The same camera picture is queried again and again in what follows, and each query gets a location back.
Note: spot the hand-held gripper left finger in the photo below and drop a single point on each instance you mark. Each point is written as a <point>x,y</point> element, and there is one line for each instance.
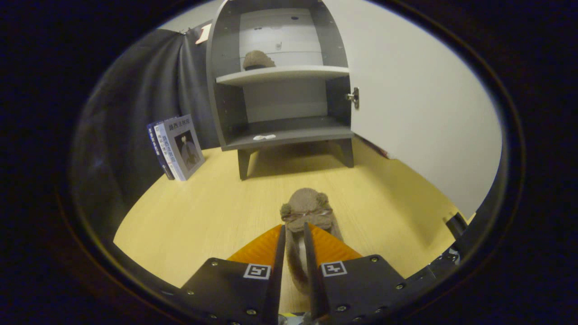
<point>275,293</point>

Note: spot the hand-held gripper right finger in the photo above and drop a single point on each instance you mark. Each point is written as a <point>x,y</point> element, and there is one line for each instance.
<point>316,289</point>

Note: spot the brown knitted shoe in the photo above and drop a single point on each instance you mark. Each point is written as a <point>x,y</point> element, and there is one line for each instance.
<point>257,60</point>
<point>307,203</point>

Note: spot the white shoe cabinet door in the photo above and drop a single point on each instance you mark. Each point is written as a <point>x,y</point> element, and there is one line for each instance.
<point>415,113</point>

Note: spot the metal door hinge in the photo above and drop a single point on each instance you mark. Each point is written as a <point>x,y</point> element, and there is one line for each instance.
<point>354,97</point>

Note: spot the white cabinet shelf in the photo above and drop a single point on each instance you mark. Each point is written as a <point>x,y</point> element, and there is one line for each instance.
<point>280,74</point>

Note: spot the grey cover book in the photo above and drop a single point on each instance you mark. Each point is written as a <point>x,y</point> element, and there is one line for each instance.
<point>187,149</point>

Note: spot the dark blue book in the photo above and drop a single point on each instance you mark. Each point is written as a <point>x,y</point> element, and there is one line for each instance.
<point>152,140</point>

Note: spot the black backdrop cloth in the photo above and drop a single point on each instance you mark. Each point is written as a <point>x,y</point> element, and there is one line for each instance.
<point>126,113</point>

